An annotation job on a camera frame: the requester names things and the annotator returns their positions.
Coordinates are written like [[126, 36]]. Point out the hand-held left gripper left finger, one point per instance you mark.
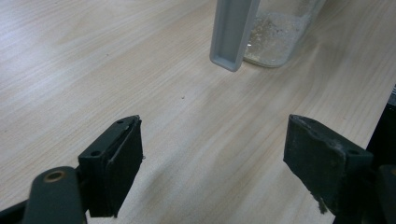
[[109, 174]]

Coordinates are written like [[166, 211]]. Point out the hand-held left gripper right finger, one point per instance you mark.
[[320, 165]]

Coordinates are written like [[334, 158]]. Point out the clear jar with grey lid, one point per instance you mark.
[[271, 34]]

